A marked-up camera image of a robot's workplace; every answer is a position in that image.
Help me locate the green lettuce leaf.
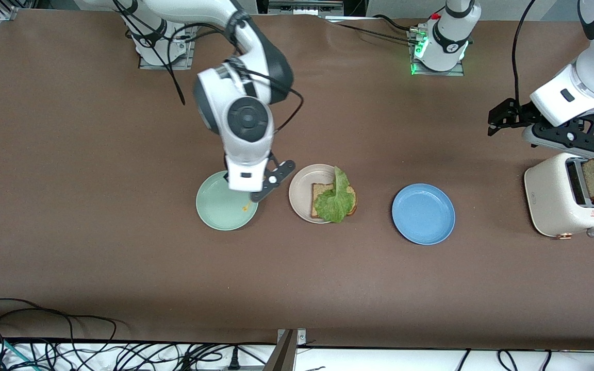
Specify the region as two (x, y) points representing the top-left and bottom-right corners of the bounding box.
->
(313, 165), (353, 224)

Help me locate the beige round plate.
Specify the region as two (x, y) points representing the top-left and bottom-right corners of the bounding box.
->
(288, 164), (352, 224)

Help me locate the grey metal bracket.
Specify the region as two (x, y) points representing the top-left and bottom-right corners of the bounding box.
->
(263, 328), (308, 371)

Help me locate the pale green round plate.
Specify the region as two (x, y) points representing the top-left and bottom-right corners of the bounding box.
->
(195, 170), (259, 231)

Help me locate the black braided table cable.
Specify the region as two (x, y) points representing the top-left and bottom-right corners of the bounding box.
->
(323, 14), (421, 42)

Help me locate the long black looped cable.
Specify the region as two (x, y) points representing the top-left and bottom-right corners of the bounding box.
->
(0, 298), (130, 343)

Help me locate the cream white toaster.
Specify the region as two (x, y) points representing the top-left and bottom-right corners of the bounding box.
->
(524, 153), (594, 240)

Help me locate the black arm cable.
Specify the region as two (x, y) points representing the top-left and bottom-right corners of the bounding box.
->
(111, 0), (305, 134)
(510, 0), (539, 104)

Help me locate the blue round plate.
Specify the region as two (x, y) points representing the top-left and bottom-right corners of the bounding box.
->
(392, 183), (456, 245)

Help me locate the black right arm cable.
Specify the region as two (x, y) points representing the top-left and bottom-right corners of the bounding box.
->
(111, 0), (305, 134)

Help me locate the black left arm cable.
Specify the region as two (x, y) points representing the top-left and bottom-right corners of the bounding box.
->
(510, 0), (539, 104)

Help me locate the white cable shelf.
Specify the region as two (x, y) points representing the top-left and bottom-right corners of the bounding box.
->
(0, 340), (594, 371)

